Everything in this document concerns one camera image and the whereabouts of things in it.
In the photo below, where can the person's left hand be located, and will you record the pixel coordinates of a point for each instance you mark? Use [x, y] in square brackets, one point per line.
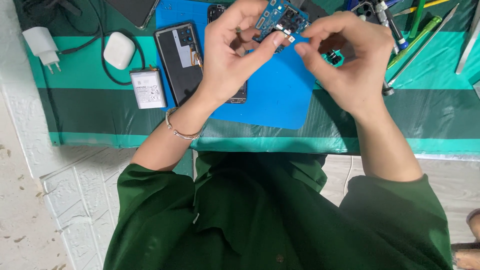
[225, 67]

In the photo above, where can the person's right hand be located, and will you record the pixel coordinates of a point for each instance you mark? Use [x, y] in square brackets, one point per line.
[360, 71]

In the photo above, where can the blue phone circuit board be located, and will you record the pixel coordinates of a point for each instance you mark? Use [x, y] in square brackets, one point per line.
[279, 15]

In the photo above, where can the small black screwdriver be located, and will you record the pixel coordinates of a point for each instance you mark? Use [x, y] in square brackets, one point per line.
[333, 57]

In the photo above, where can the silver metal tool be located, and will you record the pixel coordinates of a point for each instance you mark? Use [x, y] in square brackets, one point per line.
[387, 89]

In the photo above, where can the black phone back cover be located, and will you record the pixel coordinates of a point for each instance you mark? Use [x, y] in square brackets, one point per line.
[176, 75]

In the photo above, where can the silver and blue screwdriver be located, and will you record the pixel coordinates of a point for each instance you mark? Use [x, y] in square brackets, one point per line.
[395, 33]

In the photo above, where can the blue repair mat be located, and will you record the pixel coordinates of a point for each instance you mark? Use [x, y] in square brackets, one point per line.
[277, 90]

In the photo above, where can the green plastic pry tool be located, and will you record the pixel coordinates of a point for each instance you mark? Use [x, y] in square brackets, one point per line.
[416, 41]

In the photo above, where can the thin metal spudger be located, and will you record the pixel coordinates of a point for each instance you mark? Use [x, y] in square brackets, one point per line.
[423, 47]

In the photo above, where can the white phone battery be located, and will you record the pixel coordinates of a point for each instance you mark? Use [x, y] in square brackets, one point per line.
[148, 89]

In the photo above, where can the green striped table cloth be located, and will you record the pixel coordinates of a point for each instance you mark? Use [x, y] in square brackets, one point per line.
[431, 108]

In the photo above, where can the yellow tool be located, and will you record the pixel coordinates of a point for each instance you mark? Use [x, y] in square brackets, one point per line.
[420, 7]

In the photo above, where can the white earbuds case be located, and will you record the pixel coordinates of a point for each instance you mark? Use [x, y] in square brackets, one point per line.
[119, 50]

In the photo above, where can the phone in clear case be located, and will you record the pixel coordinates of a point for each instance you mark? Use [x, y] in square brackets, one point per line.
[131, 11]

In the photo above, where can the metal tweezers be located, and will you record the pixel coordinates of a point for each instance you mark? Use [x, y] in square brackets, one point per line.
[468, 45]

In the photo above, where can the person's green garment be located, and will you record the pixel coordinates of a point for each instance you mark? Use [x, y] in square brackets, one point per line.
[262, 217]

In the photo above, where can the white charger plug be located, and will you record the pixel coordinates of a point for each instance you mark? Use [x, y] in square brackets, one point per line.
[41, 45]

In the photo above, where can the black phone frame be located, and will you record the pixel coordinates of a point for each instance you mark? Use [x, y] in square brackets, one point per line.
[240, 93]

